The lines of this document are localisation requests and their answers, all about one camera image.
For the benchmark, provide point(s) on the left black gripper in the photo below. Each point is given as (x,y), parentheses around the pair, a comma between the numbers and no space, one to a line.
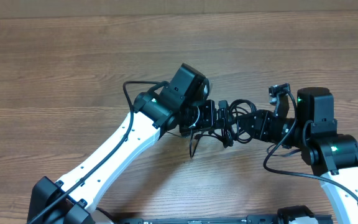
(209,121)

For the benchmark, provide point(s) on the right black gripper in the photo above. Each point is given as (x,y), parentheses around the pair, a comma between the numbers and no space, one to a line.
(261,126)

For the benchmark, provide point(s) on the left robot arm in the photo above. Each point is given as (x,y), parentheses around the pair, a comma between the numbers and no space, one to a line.
(74,197)

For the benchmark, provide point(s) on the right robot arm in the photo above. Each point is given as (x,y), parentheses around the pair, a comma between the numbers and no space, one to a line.
(306,121)

